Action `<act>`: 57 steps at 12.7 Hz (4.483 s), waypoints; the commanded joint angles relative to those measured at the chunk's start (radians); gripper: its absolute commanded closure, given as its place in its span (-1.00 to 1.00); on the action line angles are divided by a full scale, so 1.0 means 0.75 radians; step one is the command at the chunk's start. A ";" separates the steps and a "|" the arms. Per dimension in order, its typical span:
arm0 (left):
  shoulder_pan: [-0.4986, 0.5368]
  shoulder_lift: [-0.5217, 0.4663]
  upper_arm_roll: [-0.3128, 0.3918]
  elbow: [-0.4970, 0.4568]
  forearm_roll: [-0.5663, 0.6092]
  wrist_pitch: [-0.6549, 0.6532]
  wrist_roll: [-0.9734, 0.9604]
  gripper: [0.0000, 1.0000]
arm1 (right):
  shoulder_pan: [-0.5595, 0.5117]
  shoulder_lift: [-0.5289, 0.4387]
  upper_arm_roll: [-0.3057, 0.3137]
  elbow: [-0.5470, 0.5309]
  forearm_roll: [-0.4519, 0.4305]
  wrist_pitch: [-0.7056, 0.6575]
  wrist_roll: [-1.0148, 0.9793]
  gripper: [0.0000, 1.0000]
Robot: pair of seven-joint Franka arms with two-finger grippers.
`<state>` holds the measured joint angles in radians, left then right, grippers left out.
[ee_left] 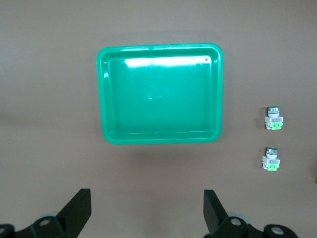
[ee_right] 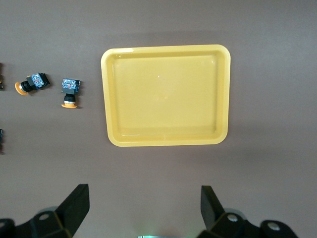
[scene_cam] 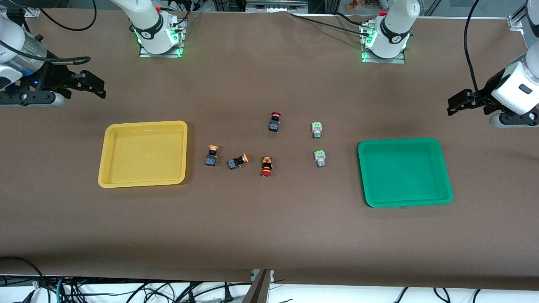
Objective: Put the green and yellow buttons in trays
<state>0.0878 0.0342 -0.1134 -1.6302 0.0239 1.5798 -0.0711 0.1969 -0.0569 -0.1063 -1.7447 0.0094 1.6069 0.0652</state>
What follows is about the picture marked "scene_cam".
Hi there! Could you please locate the yellow plastic tray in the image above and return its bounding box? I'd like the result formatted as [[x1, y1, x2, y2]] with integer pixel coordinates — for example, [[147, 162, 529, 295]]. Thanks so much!
[[98, 121, 188, 189]]

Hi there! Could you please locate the green plastic tray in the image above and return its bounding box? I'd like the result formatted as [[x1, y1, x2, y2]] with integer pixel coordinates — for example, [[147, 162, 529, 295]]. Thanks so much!
[[358, 138, 454, 208]]

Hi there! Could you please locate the silver metal device box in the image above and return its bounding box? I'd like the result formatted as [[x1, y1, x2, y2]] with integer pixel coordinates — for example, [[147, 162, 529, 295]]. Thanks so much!
[[246, 0, 309, 14]]

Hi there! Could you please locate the brown table cover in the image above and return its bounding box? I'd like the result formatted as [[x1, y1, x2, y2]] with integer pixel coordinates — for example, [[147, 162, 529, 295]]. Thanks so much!
[[0, 9, 539, 291]]

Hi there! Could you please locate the black right arm wrist cable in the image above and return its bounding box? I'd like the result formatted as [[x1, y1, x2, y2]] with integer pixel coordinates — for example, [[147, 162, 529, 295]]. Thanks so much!
[[0, 40, 91, 64]]

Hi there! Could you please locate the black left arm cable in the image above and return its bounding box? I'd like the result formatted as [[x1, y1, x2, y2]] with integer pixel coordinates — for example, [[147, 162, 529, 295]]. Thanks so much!
[[463, 0, 481, 94]]

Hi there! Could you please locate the black hanging cable loop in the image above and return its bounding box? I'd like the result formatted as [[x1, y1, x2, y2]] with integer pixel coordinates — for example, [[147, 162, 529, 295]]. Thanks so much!
[[39, 0, 98, 32]]

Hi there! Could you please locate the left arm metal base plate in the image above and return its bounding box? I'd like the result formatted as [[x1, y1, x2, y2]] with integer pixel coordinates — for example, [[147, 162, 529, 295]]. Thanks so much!
[[361, 23, 406, 64]]

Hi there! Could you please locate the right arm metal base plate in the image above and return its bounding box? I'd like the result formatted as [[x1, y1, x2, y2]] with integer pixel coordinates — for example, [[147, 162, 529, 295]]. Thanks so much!
[[139, 19, 186, 58]]

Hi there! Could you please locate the black cable to arm base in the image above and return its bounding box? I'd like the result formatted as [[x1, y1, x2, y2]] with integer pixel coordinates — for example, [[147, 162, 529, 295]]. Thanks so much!
[[288, 12, 372, 33]]

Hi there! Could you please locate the black curved floor cable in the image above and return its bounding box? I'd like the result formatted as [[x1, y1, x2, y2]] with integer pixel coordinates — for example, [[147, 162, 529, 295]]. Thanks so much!
[[0, 256, 48, 303]]

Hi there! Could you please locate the black floor cable tangle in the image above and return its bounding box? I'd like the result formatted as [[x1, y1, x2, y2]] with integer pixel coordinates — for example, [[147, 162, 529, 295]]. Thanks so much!
[[63, 279, 253, 303]]

